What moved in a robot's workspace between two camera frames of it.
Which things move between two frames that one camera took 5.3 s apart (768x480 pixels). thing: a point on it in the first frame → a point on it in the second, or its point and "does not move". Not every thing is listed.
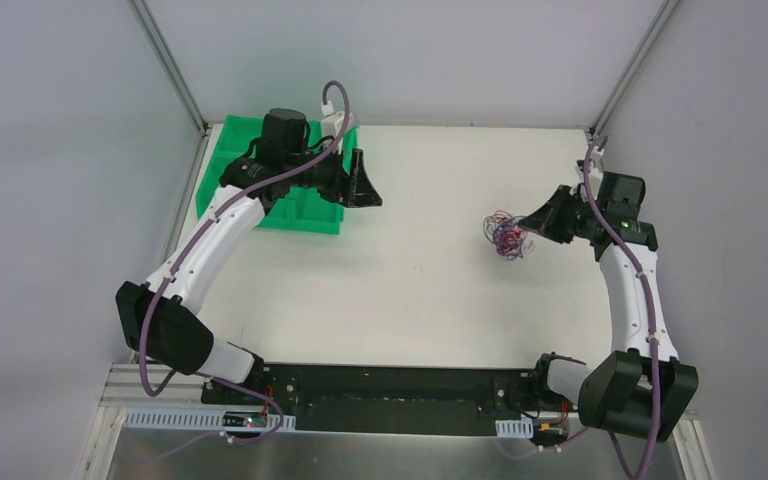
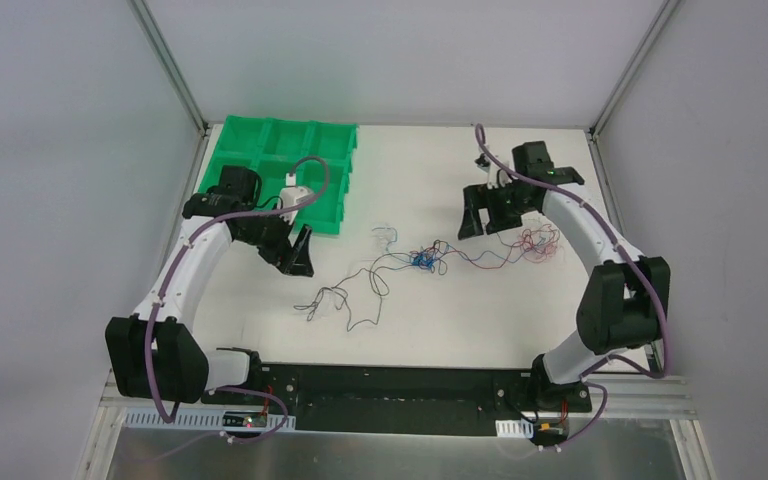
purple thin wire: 507,234 → 487,266
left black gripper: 345,181 → 284,248
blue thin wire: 507,234 → 426,259
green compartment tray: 294,210 does not move
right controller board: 551,430 does not move
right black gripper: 568,216 → 490,206
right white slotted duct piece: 513,428 does not move
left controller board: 244,419 does not move
